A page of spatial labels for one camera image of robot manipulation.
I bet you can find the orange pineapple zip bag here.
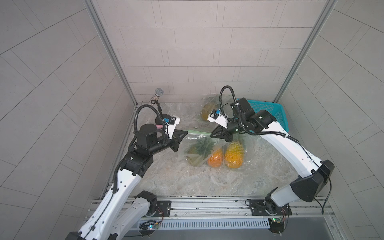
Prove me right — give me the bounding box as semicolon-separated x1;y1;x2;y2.
205;140;226;168

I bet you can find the glitter silver microphone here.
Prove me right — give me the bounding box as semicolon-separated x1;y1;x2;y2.
149;88;164;107

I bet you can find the far pineapple zip bag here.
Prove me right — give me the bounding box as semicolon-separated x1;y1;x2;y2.
200;94;234;122

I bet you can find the yellow pineapple zip bag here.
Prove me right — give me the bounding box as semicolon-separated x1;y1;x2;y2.
224;134;255;170

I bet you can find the teal plastic basket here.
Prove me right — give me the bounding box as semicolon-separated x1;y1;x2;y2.
248;100;289;132

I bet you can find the zip-top bag green pineapple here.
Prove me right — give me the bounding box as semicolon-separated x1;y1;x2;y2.
178;131;226;168

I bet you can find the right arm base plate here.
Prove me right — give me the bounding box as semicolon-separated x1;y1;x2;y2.
245;199;292;217

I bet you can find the left circuit board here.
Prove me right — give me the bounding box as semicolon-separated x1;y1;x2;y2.
139;221;162;237

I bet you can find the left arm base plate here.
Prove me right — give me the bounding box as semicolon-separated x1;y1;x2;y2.
145;201;172;218

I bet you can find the yellow pineapple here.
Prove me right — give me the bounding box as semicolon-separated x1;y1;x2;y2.
224;141;245;169

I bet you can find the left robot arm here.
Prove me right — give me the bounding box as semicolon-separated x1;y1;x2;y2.
66;124;188;240

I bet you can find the circuit board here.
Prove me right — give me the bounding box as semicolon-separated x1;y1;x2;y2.
139;221;162;237
268;218;286;235

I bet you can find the right circuit board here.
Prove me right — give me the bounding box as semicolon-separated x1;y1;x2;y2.
268;218;286;235

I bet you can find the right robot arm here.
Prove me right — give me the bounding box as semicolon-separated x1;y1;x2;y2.
208;98;335;215

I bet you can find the orange pineapple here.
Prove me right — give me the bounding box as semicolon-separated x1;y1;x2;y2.
207;148;224;168

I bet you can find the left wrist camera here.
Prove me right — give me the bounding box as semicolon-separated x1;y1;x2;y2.
164;114;181;140

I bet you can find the black microphone stand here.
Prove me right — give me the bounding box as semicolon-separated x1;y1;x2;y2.
151;100;169;125

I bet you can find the far bagged pineapple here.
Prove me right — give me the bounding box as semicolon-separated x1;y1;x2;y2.
201;102;218;121

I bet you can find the aluminium mounting rail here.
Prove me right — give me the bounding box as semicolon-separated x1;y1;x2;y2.
157;196;336;220

